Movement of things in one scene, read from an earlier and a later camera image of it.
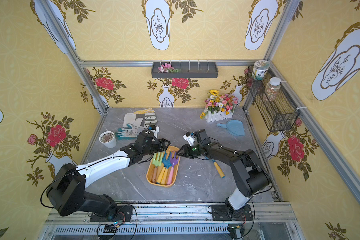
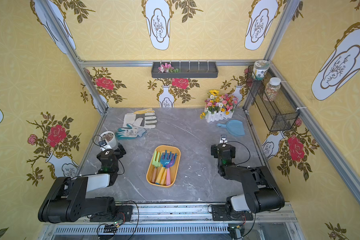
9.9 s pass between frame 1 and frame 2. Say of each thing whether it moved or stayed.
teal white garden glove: stayed
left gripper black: moved
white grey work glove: stayed
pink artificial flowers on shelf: stayed
